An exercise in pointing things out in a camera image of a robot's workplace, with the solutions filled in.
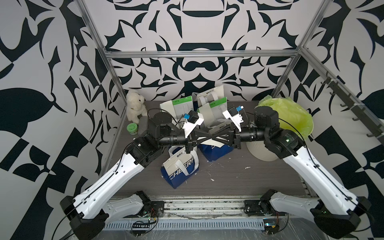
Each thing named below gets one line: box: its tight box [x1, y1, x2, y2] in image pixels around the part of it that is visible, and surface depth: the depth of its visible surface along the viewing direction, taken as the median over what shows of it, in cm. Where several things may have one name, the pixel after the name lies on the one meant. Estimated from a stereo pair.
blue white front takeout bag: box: [160, 146, 200, 189], surface depth 71 cm
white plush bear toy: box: [126, 89, 148, 124], surface depth 98 cm
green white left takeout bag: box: [159, 95, 194, 120], surface depth 90 cm
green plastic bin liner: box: [255, 95, 314, 139], surface depth 83 cm
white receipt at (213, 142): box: [203, 138, 225, 148], surface depth 58 cm
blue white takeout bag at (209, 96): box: [192, 85, 225, 111], surface depth 92 cm
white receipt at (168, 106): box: [159, 100, 177, 119], surface depth 87 cm
